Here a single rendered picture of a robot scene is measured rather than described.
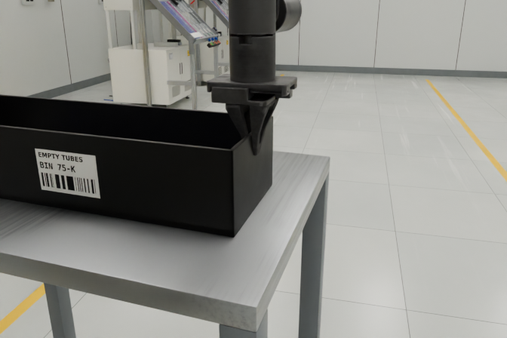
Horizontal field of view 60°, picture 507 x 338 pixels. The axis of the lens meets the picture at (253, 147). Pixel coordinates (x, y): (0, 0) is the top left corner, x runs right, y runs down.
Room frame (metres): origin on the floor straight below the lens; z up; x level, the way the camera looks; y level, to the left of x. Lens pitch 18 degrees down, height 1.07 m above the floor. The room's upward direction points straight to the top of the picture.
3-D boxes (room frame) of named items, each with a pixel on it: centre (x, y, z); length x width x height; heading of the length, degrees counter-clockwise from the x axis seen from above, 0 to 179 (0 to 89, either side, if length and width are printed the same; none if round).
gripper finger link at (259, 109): (0.56, 0.01, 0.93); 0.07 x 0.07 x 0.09; 72
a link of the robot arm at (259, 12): (0.56, 0.00, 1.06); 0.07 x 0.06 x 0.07; 154
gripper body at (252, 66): (0.55, 0.00, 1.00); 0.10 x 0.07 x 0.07; 72
